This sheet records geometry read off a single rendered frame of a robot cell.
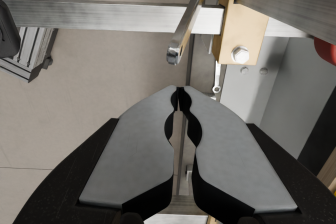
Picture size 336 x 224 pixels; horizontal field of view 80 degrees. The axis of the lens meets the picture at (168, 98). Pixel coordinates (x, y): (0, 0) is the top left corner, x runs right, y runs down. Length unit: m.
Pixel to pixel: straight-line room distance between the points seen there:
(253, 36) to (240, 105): 0.38
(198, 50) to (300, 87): 0.24
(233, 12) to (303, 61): 0.30
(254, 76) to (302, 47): 0.13
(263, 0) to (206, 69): 0.29
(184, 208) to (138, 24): 0.26
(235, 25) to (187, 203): 0.25
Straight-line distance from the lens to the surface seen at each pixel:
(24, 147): 1.95
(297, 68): 0.54
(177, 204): 0.33
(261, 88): 0.61
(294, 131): 0.54
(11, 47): 0.22
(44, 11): 0.30
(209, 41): 0.34
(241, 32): 0.26
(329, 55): 0.28
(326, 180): 0.45
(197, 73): 0.46
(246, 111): 0.64
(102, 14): 0.27
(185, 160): 0.62
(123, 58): 1.22
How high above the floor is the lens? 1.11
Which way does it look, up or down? 59 degrees down
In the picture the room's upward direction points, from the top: 178 degrees counter-clockwise
